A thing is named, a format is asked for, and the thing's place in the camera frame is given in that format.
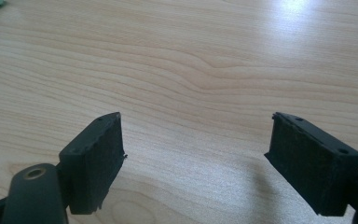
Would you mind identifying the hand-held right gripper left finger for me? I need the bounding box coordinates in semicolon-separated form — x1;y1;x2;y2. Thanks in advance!
58;111;129;216

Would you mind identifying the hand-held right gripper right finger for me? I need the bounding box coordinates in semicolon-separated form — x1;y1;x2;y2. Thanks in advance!
264;111;358;217

